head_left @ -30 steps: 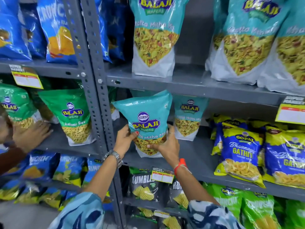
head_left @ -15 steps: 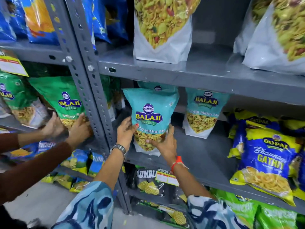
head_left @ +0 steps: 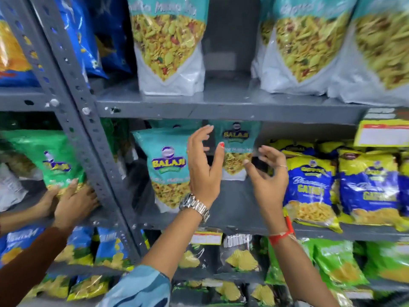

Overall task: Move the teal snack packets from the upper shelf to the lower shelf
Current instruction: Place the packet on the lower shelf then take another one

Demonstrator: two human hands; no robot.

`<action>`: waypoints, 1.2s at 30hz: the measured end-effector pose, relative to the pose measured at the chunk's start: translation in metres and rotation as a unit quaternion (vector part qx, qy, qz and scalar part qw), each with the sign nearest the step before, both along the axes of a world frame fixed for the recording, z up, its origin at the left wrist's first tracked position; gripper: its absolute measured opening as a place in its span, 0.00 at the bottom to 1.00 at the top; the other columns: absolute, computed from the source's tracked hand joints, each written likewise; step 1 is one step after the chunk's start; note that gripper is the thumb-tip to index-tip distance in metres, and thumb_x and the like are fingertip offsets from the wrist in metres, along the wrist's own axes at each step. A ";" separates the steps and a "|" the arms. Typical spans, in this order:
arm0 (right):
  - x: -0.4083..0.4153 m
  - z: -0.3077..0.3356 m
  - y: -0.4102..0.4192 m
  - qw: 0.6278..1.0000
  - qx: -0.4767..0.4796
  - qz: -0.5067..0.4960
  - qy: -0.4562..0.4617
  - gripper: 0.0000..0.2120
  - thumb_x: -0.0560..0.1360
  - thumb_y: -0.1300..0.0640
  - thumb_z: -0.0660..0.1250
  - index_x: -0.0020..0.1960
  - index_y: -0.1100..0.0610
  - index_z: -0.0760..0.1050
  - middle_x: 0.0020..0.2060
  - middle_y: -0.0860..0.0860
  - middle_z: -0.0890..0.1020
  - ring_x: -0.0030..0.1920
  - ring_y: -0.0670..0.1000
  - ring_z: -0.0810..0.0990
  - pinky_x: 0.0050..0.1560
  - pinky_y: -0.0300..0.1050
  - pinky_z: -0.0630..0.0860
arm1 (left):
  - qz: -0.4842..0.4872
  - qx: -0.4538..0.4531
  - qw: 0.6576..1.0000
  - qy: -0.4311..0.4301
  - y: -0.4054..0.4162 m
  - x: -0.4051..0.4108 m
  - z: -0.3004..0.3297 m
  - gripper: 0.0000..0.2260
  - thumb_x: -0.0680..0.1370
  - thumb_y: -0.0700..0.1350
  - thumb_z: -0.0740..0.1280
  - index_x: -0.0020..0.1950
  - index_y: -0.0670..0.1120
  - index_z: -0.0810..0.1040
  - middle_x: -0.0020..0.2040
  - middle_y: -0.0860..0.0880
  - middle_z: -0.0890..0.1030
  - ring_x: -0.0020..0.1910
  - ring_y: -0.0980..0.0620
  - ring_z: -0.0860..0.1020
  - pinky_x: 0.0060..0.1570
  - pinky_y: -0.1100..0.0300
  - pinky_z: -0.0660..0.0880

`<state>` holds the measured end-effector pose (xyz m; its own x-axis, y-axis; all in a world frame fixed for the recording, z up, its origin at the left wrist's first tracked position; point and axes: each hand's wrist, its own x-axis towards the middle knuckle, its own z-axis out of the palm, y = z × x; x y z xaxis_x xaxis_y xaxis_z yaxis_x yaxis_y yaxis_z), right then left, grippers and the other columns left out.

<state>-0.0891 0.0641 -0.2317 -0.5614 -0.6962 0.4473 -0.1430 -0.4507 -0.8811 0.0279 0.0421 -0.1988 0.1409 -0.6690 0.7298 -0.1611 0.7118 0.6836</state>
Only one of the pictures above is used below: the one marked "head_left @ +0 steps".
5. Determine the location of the light blue wafer packet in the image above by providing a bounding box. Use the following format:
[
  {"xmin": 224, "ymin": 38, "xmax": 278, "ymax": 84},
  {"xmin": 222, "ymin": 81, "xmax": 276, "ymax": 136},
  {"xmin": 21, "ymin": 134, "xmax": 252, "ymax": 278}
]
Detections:
[
  {"xmin": 94, "ymin": 227, "xmax": 135, "ymax": 271},
  {"xmin": 54, "ymin": 226, "xmax": 95, "ymax": 266},
  {"xmin": 0, "ymin": 226, "xmax": 46, "ymax": 266}
]

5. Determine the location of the person's right hand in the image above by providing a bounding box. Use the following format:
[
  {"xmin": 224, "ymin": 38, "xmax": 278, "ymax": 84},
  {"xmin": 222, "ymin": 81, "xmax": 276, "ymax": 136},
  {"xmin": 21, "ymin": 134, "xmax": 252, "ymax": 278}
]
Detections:
[{"xmin": 243, "ymin": 145, "xmax": 290, "ymax": 236}]

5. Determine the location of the person's left hand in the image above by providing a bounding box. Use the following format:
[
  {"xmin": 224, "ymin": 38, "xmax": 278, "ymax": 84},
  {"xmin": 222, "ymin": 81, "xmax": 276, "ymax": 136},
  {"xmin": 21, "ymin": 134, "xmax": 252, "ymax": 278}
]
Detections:
[{"xmin": 187, "ymin": 125, "xmax": 226, "ymax": 209}]

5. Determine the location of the bright green snack packet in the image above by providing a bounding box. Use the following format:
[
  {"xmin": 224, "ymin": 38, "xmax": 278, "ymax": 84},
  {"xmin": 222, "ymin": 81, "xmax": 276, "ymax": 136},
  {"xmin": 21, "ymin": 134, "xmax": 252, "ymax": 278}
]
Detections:
[
  {"xmin": 311, "ymin": 239, "xmax": 369, "ymax": 289},
  {"xmin": 364, "ymin": 241, "xmax": 409, "ymax": 282},
  {"xmin": 265, "ymin": 237, "xmax": 316, "ymax": 286}
]

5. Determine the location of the yellow shelf price label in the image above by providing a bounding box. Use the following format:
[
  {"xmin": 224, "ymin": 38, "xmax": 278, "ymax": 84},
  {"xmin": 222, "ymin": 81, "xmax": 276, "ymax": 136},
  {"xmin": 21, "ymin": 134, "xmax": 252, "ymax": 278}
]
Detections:
[
  {"xmin": 190, "ymin": 231, "xmax": 223, "ymax": 246},
  {"xmin": 354, "ymin": 119, "xmax": 409, "ymax": 148}
]

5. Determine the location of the person's right forearm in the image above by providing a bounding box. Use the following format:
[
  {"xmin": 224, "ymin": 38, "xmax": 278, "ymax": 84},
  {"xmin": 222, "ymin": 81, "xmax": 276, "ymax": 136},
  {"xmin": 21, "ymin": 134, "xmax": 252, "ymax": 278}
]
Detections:
[{"xmin": 271, "ymin": 233, "xmax": 340, "ymax": 307}]

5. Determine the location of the red thread bracelet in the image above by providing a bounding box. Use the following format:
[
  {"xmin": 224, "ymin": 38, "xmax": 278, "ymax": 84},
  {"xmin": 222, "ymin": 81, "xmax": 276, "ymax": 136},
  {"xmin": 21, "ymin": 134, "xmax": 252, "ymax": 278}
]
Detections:
[{"xmin": 268, "ymin": 217, "xmax": 296, "ymax": 245}]

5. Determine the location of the dark blue chips packet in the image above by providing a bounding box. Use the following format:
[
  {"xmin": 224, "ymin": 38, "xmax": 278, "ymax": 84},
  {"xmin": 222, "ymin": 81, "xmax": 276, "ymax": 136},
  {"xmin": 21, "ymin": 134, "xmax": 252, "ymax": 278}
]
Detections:
[{"xmin": 86, "ymin": 0, "xmax": 134, "ymax": 74}]

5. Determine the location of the yellow wafer packet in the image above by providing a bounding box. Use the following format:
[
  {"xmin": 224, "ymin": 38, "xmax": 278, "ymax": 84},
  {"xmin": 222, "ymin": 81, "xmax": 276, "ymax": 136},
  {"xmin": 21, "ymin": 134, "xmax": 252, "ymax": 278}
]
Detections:
[
  {"xmin": 66, "ymin": 274, "xmax": 110, "ymax": 301},
  {"xmin": 22, "ymin": 274, "xmax": 71, "ymax": 300}
]

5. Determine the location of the silver metal wristwatch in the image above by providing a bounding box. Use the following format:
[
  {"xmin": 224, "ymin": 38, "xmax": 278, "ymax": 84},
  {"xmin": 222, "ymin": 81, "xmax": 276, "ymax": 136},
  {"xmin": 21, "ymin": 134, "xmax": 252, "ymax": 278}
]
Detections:
[{"xmin": 179, "ymin": 193, "xmax": 211, "ymax": 223}]

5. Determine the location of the blue yellow snack packet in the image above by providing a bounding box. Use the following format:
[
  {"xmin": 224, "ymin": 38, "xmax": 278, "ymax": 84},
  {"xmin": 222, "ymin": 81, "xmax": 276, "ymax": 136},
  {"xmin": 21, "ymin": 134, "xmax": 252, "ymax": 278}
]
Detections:
[
  {"xmin": 268, "ymin": 139, "xmax": 317, "ymax": 158},
  {"xmin": 282, "ymin": 155, "xmax": 343, "ymax": 234},
  {"xmin": 399, "ymin": 160, "xmax": 409, "ymax": 218},
  {"xmin": 338, "ymin": 149, "xmax": 409, "ymax": 233},
  {"xmin": 316, "ymin": 140, "xmax": 356, "ymax": 158}
]

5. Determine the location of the grey perforated rack upright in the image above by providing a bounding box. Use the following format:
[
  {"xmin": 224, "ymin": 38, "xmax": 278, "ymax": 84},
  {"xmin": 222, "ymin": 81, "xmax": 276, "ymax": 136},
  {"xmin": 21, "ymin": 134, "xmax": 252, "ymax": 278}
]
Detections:
[{"xmin": 0, "ymin": 0, "xmax": 151, "ymax": 267}]

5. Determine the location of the blue orange chips packet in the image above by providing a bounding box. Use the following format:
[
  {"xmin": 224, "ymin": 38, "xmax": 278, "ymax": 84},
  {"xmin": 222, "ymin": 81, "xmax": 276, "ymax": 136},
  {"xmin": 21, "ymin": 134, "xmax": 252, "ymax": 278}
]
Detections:
[{"xmin": 0, "ymin": 11, "xmax": 40, "ymax": 87}]

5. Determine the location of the black chips packet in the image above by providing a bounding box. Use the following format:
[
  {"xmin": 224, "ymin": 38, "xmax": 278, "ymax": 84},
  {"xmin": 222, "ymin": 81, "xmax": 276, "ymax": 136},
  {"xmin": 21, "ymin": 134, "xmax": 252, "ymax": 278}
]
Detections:
[
  {"xmin": 171, "ymin": 281, "xmax": 212, "ymax": 307},
  {"xmin": 210, "ymin": 281, "xmax": 247, "ymax": 305},
  {"xmin": 219, "ymin": 234, "xmax": 262, "ymax": 274},
  {"xmin": 247, "ymin": 284, "xmax": 279, "ymax": 307},
  {"xmin": 176, "ymin": 242, "xmax": 222, "ymax": 273}
]

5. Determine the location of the person's left forearm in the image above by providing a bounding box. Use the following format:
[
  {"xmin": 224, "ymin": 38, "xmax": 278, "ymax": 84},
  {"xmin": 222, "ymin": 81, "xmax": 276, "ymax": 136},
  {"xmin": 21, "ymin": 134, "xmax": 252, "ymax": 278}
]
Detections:
[{"xmin": 96, "ymin": 206, "xmax": 206, "ymax": 307}]

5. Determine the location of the teal snack mix packet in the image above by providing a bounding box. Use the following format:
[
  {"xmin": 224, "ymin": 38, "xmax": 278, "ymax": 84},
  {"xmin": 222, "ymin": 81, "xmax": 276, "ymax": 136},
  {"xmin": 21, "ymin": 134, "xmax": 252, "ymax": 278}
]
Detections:
[
  {"xmin": 209, "ymin": 120, "xmax": 262, "ymax": 181},
  {"xmin": 251, "ymin": 0, "xmax": 359, "ymax": 95},
  {"xmin": 127, "ymin": 0, "xmax": 210, "ymax": 96},
  {"xmin": 328, "ymin": 0, "xmax": 409, "ymax": 107},
  {"xmin": 132, "ymin": 124, "xmax": 206, "ymax": 214}
]

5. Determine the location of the white snack packet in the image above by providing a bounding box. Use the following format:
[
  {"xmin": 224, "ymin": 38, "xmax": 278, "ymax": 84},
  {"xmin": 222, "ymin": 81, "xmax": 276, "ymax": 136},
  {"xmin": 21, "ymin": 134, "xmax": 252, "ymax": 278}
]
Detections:
[{"xmin": 0, "ymin": 162, "xmax": 29, "ymax": 212}]

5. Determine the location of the another person's forearm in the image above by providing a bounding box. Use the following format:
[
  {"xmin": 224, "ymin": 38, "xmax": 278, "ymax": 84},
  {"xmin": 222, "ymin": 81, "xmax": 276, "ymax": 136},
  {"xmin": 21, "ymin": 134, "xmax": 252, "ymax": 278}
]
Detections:
[
  {"xmin": 0, "ymin": 224, "xmax": 75, "ymax": 298},
  {"xmin": 0, "ymin": 208, "xmax": 43, "ymax": 236}
]

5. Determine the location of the grey metal shelf board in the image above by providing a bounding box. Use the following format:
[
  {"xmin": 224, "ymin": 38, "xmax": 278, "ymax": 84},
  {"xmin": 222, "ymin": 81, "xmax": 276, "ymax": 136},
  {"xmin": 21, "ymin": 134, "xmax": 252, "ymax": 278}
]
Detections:
[
  {"xmin": 94, "ymin": 75, "xmax": 409, "ymax": 126},
  {"xmin": 136, "ymin": 177, "xmax": 409, "ymax": 243},
  {"xmin": 0, "ymin": 87, "xmax": 56, "ymax": 112}
]

